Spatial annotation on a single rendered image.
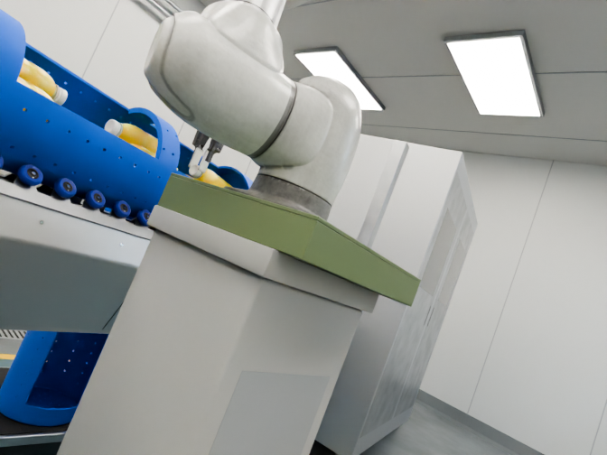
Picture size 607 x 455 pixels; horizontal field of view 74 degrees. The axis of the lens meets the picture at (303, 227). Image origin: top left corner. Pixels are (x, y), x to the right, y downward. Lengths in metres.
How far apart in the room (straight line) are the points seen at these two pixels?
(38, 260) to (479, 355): 4.99
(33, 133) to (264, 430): 0.68
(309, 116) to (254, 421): 0.48
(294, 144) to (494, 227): 5.14
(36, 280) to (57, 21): 3.82
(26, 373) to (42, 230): 0.86
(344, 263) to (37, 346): 1.33
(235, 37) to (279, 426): 0.61
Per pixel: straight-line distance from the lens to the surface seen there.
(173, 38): 0.66
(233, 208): 0.63
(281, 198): 0.69
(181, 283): 0.67
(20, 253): 0.99
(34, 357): 1.74
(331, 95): 0.74
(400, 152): 1.91
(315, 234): 0.52
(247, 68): 0.66
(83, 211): 1.04
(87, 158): 1.00
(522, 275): 5.51
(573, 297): 5.41
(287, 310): 0.61
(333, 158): 0.72
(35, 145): 0.96
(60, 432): 1.80
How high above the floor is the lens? 0.99
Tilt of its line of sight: 6 degrees up
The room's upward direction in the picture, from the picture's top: 22 degrees clockwise
